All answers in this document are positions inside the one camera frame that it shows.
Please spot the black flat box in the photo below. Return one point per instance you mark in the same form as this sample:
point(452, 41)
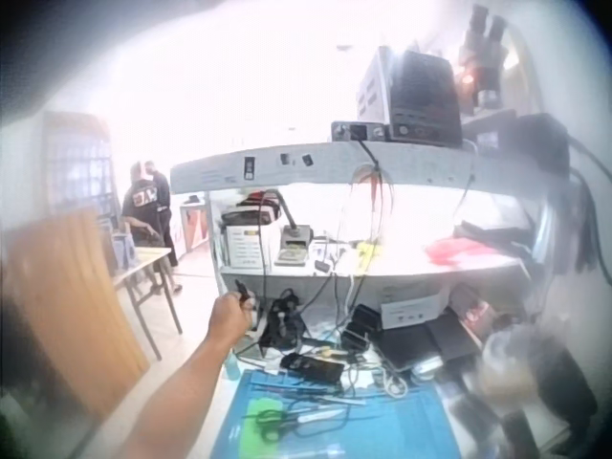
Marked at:
point(454, 337)

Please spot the silver tweezers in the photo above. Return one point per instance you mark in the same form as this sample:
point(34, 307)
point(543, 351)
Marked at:
point(315, 392)

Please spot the black rework station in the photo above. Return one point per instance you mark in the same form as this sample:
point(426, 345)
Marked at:
point(425, 100)

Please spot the folding table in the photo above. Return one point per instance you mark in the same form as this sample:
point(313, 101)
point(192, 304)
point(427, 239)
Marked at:
point(143, 260)

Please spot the black scissors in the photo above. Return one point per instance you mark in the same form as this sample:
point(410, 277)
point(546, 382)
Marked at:
point(279, 421)

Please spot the small blue bottle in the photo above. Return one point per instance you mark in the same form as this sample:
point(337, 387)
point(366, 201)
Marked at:
point(233, 367)

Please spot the green pad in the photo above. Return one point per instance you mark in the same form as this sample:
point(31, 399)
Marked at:
point(263, 406)

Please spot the black phone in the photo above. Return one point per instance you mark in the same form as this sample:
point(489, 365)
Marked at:
point(313, 367)

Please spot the dark equipment case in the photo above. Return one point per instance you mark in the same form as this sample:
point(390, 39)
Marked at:
point(526, 138)

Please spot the white flat box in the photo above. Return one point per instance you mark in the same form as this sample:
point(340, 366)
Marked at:
point(411, 312)

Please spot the black microscope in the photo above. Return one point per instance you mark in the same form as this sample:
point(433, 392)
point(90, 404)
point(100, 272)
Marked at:
point(485, 52)

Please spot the black soldering iron stand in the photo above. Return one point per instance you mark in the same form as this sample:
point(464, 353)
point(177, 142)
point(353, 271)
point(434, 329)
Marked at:
point(281, 325)

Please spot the beige small scale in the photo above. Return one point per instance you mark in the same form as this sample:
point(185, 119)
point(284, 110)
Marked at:
point(290, 257)

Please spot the grey gooseneck stand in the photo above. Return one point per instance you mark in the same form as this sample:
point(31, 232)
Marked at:
point(294, 229)

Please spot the wooden board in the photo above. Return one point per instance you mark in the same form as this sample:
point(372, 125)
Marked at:
point(67, 306)

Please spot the black charger dock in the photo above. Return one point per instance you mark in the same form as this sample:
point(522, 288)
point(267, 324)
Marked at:
point(359, 330)

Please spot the white workbench shelf frame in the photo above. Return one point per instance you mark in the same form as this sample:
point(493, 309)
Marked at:
point(334, 162)

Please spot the black tablet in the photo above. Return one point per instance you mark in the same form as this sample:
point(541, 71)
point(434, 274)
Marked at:
point(406, 349)

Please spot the white soldering station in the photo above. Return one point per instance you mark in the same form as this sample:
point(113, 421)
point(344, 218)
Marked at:
point(248, 244)

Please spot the blue work mat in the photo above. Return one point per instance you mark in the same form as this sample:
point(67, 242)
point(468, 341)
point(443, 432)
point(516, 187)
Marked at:
point(382, 425)

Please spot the person's left fingers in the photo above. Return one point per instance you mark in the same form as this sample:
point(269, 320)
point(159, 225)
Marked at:
point(245, 308)

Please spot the person's left hand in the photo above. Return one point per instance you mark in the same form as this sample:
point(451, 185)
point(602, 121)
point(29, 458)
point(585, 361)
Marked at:
point(228, 315)

